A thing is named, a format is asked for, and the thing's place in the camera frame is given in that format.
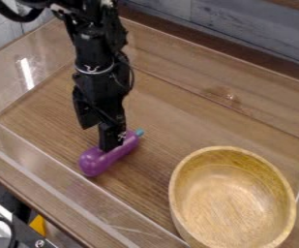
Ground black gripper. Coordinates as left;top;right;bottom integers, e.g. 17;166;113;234
72;64;133;152

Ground purple toy eggplant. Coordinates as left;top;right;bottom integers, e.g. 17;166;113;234
77;129;144;176

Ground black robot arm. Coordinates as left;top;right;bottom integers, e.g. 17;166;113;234
0;0;135;152

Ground brown wooden bowl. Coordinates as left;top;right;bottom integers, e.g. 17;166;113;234
168;146;296;248

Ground yellow black equipment base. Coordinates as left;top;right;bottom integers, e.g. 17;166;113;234
0;184;83;248

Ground black cable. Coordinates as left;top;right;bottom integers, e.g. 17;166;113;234
0;215;20;248

